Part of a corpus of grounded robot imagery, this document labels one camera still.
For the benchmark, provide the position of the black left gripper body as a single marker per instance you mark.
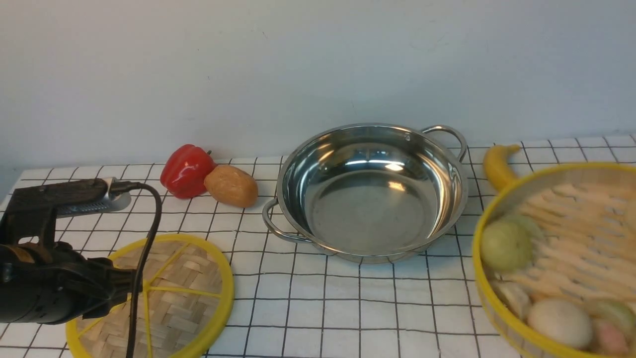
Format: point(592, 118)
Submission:
point(88, 287)

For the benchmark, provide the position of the yellow-rimmed woven steamer lid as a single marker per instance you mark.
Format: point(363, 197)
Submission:
point(186, 301)

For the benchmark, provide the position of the yellow-rimmed bamboo steamer basket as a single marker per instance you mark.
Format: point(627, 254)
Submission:
point(587, 214)

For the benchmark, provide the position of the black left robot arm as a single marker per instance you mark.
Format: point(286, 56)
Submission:
point(25, 284)

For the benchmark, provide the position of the stainless steel pot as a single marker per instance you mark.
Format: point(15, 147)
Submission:
point(371, 193)

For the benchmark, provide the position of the red bell pepper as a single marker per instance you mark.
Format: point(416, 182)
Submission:
point(184, 172)

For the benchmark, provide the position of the brown potato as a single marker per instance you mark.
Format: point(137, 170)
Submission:
point(232, 186)

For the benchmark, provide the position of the white grid tablecloth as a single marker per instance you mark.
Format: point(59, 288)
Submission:
point(292, 301)

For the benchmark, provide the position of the green round bun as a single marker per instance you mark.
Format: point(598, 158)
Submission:
point(507, 244)

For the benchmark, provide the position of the yellow banana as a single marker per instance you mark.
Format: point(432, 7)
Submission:
point(496, 167)

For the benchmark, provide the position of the white dumpling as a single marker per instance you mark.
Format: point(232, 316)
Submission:
point(514, 297)

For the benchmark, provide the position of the white round bun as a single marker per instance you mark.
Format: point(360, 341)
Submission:
point(562, 321)

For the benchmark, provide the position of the pink dumpling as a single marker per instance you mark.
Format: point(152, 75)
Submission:
point(608, 339)

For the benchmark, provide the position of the green dumpling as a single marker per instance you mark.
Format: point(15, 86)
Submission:
point(616, 312)

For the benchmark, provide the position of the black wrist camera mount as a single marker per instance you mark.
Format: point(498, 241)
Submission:
point(33, 211)

